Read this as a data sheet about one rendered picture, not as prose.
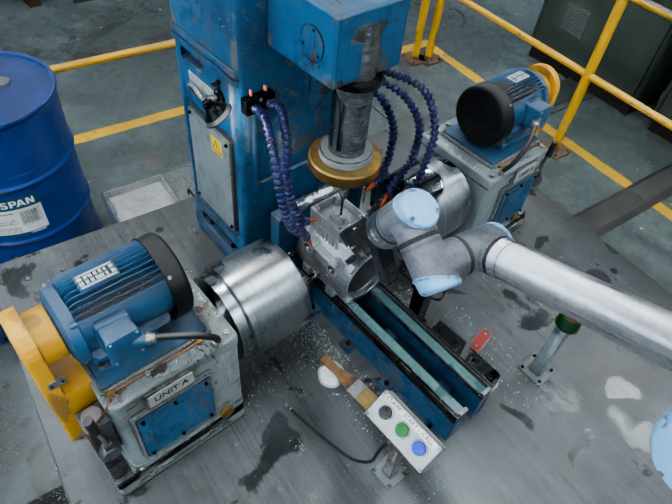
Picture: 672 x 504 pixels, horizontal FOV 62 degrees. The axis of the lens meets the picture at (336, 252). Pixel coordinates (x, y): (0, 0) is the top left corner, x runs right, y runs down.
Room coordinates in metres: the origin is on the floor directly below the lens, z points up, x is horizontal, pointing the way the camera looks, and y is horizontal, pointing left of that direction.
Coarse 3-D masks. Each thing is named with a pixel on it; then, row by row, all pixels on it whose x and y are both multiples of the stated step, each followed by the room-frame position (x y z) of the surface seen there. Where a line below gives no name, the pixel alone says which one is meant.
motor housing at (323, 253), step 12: (300, 240) 1.06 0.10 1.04; (324, 240) 1.04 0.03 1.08; (300, 252) 1.05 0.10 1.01; (324, 252) 1.01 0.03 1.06; (336, 252) 1.00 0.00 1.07; (312, 264) 1.01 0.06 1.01; (324, 264) 0.98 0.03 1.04; (360, 264) 0.96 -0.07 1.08; (372, 264) 1.06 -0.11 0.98; (324, 276) 0.97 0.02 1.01; (336, 276) 0.95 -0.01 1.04; (348, 276) 0.94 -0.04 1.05; (360, 276) 1.04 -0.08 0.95; (372, 276) 1.04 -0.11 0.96; (336, 288) 0.94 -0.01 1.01; (348, 288) 0.99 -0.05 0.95; (360, 288) 1.00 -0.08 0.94
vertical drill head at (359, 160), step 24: (360, 72) 1.04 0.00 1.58; (336, 96) 1.06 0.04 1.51; (360, 96) 1.05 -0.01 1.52; (336, 120) 1.05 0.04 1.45; (360, 120) 1.05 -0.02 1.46; (312, 144) 1.11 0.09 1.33; (336, 144) 1.05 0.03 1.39; (360, 144) 1.06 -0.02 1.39; (312, 168) 1.03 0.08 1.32; (336, 168) 1.02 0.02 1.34; (360, 168) 1.04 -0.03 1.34
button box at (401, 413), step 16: (384, 400) 0.59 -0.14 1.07; (400, 400) 0.61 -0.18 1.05; (368, 416) 0.56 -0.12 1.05; (400, 416) 0.56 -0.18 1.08; (416, 416) 0.58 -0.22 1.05; (384, 432) 0.53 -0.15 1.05; (416, 432) 0.53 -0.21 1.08; (400, 448) 0.50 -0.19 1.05; (432, 448) 0.50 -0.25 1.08; (416, 464) 0.47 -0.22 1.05; (432, 464) 0.48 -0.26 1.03
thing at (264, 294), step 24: (264, 240) 0.95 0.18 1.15; (216, 264) 0.85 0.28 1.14; (240, 264) 0.84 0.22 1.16; (264, 264) 0.85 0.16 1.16; (288, 264) 0.87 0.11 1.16; (216, 288) 0.77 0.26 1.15; (240, 288) 0.78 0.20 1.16; (264, 288) 0.79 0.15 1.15; (288, 288) 0.82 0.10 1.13; (240, 312) 0.73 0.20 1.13; (264, 312) 0.75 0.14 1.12; (288, 312) 0.78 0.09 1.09; (240, 336) 0.70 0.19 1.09; (264, 336) 0.72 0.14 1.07
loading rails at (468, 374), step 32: (320, 288) 1.01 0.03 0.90; (384, 288) 1.02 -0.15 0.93; (352, 320) 0.91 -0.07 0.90; (384, 320) 0.96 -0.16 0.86; (416, 320) 0.93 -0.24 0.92; (384, 352) 0.82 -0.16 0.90; (416, 352) 0.87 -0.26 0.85; (448, 352) 0.84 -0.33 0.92; (384, 384) 0.77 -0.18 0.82; (416, 384) 0.74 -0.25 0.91; (448, 384) 0.78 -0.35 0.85; (480, 384) 0.75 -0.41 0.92; (448, 416) 0.66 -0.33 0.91
